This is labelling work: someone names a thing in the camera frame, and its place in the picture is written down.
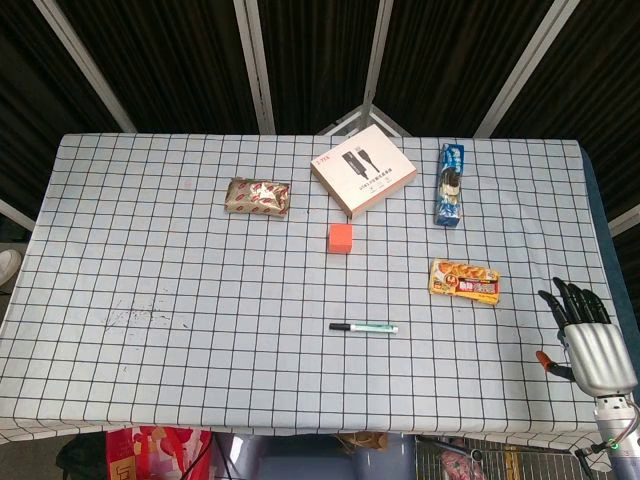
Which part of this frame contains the white green marker pen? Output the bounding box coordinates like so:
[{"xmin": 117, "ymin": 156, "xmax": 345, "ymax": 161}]
[{"xmin": 348, "ymin": 323, "xmax": 400, "ymax": 335}]

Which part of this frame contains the red shopping bag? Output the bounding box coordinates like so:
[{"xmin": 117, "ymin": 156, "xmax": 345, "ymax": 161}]
[{"xmin": 104, "ymin": 424, "xmax": 214, "ymax": 480}]

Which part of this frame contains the gold red snack packet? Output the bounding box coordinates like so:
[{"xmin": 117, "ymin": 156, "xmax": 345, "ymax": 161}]
[{"xmin": 222, "ymin": 177, "xmax": 292, "ymax": 220}]

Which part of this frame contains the blue cookie package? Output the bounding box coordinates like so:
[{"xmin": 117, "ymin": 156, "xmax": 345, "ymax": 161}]
[{"xmin": 433, "ymin": 142, "xmax": 470, "ymax": 229}]

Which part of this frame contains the orange cube block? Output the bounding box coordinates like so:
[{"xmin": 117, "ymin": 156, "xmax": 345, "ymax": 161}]
[{"xmin": 327, "ymin": 223, "xmax": 355, "ymax": 255}]

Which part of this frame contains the yellow curry box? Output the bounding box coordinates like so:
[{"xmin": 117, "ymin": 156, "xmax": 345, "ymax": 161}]
[{"xmin": 427, "ymin": 257, "xmax": 502, "ymax": 306}]

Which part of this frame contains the white metal partition frame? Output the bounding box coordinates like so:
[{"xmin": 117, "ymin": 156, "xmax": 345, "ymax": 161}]
[
  {"xmin": 473, "ymin": 0, "xmax": 581, "ymax": 139},
  {"xmin": 607, "ymin": 207, "xmax": 640, "ymax": 237},
  {"xmin": 232, "ymin": 0, "xmax": 277, "ymax": 135},
  {"xmin": 0, "ymin": 198, "xmax": 37, "ymax": 232},
  {"xmin": 315, "ymin": 0, "xmax": 412, "ymax": 138},
  {"xmin": 33, "ymin": 0, "xmax": 137, "ymax": 134}
]

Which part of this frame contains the white pink cable box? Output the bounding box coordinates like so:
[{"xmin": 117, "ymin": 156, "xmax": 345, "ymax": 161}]
[{"xmin": 309, "ymin": 124, "xmax": 419, "ymax": 220}]

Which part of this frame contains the blue-grey robot torso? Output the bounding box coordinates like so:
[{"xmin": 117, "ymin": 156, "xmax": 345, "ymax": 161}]
[{"xmin": 214, "ymin": 432, "xmax": 416, "ymax": 480}]

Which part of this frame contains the black bag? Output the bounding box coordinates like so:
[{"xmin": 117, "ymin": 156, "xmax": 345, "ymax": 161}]
[{"xmin": 54, "ymin": 433, "xmax": 109, "ymax": 480}]

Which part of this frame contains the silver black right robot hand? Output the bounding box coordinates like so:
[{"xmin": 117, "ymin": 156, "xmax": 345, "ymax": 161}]
[{"xmin": 536, "ymin": 277, "xmax": 639, "ymax": 399}]

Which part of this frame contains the metal wire rack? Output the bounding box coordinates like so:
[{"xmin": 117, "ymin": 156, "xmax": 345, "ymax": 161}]
[{"xmin": 414, "ymin": 434, "xmax": 596, "ymax": 480}]

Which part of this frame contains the checkered light blue tablecloth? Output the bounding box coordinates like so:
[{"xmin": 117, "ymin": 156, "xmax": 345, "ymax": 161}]
[{"xmin": 0, "ymin": 131, "xmax": 640, "ymax": 454}]

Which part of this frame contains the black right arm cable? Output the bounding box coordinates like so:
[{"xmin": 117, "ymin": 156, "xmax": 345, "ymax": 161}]
[{"xmin": 573, "ymin": 399, "xmax": 640, "ymax": 464}]

